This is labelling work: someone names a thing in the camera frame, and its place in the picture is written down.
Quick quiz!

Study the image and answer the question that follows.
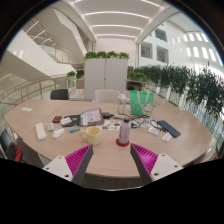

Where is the clear shaker bottle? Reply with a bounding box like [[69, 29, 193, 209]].
[[116, 93, 128, 115]]

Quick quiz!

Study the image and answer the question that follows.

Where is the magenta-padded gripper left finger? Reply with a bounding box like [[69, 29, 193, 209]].
[[42, 143, 95, 187]]

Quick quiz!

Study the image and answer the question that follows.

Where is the flat round red coaster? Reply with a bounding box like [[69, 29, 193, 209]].
[[115, 137, 131, 148]]

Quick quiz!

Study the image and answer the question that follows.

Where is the wood-topped glass railing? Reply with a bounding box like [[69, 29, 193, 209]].
[[0, 74, 69, 106]]

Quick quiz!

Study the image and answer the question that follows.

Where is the white cabinet topped with plants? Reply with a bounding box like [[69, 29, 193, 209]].
[[83, 50, 130, 101]]

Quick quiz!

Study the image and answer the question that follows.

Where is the colourful sticker sheet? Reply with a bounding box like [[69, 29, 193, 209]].
[[101, 119, 122, 132]]

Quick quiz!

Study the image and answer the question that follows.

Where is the printed booklet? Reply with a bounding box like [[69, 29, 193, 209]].
[[79, 107, 105, 127]]

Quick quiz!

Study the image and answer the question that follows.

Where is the white packet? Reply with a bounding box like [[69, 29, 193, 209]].
[[161, 132, 173, 143], [147, 125, 162, 136]]

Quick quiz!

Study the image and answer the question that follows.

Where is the purple drink bottle black cap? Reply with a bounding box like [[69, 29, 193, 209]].
[[118, 117, 133, 146]]

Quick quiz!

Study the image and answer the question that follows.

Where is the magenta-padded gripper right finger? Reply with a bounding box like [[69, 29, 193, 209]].
[[129, 143, 184, 186]]

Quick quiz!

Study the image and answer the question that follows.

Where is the cream yellow mug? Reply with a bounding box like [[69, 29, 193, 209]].
[[80, 125, 102, 146]]

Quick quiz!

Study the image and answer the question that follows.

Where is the row of green potted trees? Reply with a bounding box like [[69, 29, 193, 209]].
[[126, 63, 224, 118]]

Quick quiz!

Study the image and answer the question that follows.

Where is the black cable bundle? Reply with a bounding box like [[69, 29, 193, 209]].
[[113, 113, 164, 129]]

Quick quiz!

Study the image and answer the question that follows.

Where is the black notebook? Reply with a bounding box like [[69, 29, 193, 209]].
[[63, 114, 82, 128]]

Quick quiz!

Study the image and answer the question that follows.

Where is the white card pack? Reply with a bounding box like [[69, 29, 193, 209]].
[[60, 116, 73, 126]]

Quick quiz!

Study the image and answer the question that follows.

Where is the white computer mouse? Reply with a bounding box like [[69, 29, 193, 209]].
[[51, 127, 65, 139]]

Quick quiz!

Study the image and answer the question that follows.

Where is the green tote bag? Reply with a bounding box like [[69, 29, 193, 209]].
[[129, 89, 156, 117]]

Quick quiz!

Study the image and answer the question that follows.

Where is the group of ceiling light strips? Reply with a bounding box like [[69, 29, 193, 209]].
[[73, 0, 151, 39]]

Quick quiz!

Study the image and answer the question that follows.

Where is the white power strip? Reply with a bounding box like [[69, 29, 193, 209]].
[[35, 122, 48, 141]]

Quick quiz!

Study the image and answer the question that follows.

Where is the white chair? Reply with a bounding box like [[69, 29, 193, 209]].
[[94, 89, 121, 104]]

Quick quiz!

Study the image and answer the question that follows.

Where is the black and red chair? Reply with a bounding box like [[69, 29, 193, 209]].
[[0, 128, 24, 163]]

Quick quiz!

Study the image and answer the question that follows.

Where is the brown planter with green plant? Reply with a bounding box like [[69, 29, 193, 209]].
[[66, 69, 86, 90]]

